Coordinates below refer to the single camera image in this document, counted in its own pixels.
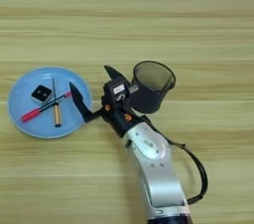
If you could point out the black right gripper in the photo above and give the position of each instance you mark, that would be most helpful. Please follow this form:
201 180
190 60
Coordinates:
122 120

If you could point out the black mesh pen cup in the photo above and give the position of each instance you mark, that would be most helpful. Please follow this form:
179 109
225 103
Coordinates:
147 100

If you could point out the black square block white base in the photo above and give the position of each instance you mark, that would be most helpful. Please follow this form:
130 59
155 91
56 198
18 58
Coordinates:
42 93

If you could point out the red and black pen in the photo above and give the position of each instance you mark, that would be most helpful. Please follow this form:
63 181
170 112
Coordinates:
30 115

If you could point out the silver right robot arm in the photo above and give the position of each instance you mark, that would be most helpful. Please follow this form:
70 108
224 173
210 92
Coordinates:
158 175

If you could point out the black box with white label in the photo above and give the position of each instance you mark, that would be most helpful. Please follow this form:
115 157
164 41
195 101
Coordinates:
115 90

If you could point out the round blue plate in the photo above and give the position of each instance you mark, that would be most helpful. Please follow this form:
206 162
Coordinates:
23 115

